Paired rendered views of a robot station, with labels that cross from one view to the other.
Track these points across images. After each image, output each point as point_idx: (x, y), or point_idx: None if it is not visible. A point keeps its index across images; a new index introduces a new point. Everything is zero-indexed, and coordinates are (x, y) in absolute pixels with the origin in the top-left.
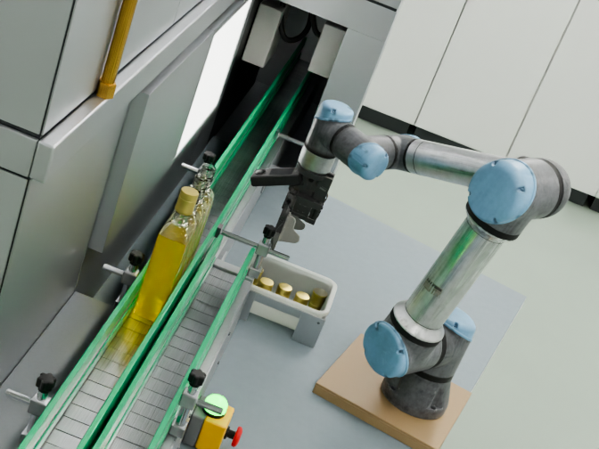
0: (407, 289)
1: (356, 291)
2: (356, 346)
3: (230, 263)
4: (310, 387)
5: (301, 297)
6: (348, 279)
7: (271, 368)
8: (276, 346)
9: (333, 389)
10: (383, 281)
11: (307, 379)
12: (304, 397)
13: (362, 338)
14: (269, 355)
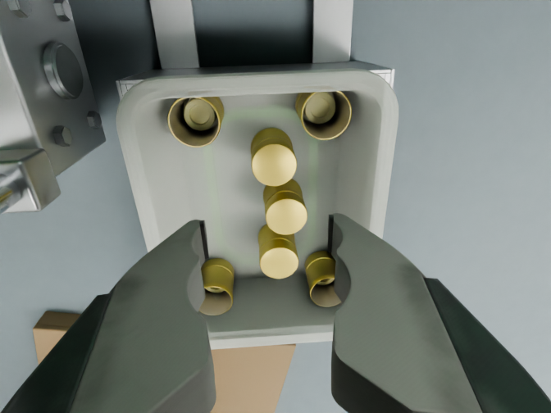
0: (525, 365)
1: (467, 301)
2: (238, 351)
3: (430, 2)
4: (56, 306)
5: (262, 264)
6: (512, 280)
7: (38, 234)
8: (129, 223)
9: (44, 355)
10: (535, 331)
11: (74, 296)
12: (14, 304)
13: (280, 351)
14: (79, 220)
